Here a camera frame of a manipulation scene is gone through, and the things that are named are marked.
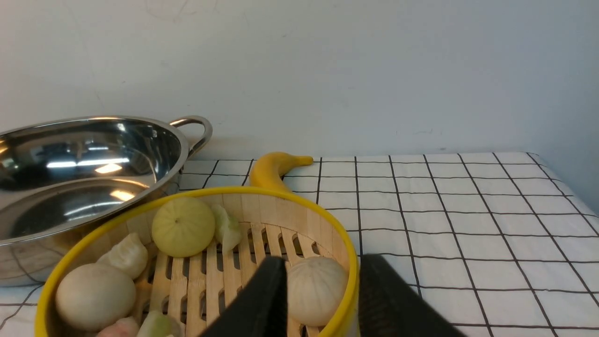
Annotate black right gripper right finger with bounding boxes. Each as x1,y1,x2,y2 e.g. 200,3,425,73
358,254,464,337

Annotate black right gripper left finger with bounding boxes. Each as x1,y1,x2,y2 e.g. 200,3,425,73
201,256,287,337

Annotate yellow-rimmed bamboo steamer basket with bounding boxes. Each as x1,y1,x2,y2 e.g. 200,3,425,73
34,186,360,337

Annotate stainless steel pot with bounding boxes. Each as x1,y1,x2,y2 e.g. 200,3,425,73
0,116,212,287

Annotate cream pleated bun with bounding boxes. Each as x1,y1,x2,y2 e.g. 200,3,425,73
287,256,349,327

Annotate pale green dumpling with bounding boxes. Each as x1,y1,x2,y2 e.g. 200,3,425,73
211,204,242,253

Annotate green round bun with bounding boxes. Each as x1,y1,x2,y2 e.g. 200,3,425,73
151,197,216,258

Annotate pink dumpling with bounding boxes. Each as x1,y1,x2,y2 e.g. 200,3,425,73
96,316,140,337

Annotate yellow banana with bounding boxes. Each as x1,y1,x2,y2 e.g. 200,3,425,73
249,152,313,193

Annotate white dumpling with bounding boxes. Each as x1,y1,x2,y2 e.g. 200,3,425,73
96,233,148,280

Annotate white round bun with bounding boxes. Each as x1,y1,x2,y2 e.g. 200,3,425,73
54,263,136,331

